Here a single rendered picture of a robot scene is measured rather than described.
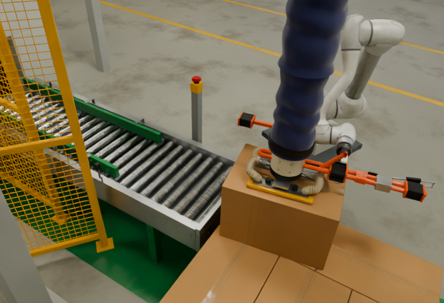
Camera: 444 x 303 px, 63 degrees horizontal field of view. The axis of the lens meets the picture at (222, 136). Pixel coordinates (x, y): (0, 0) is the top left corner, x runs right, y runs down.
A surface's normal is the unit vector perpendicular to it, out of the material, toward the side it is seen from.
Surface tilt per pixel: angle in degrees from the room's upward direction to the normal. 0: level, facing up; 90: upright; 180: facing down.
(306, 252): 90
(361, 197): 0
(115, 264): 0
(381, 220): 0
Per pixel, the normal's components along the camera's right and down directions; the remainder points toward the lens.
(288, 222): -0.36, 0.54
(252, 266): 0.04, -0.80
